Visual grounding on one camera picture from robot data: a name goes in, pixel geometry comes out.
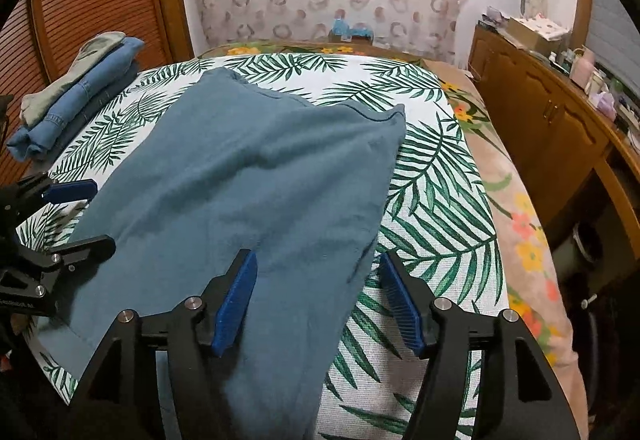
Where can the polka dot open box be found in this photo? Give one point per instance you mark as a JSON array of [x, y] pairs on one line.
[[539, 34]]

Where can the palm leaf bed sheet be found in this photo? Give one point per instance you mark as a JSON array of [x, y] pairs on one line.
[[103, 145]]

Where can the cardboard box with blue items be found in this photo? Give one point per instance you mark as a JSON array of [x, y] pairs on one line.
[[358, 33]]

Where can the floral orange blanket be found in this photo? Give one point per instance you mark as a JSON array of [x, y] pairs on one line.
[[515, 220]]

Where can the folded blue denim jeans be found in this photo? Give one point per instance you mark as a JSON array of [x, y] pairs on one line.
[[74, 109]]

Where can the brown louvered wardrobe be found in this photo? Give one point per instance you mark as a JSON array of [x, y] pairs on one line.
[[40, 38]]

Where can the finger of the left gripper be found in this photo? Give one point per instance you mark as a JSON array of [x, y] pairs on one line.
[[64, 192], [79, 254]]

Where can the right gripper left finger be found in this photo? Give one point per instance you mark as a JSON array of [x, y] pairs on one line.
[[117, 396]]

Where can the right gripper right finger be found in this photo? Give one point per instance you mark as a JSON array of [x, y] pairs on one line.
[[519, 397]]

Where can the folded grey green pants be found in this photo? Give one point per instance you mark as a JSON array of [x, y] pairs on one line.
[[35, 106]]

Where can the teal blue shorts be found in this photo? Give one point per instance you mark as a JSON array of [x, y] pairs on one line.
[[234, 166]]

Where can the wooden sideboard cabinet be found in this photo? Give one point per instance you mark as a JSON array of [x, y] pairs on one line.
[[571, 158]]

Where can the lilac small plush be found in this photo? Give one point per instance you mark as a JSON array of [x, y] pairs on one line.
[[604, 102]]

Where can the grey window roller blind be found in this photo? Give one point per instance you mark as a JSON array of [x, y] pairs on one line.
[[614, 39]]

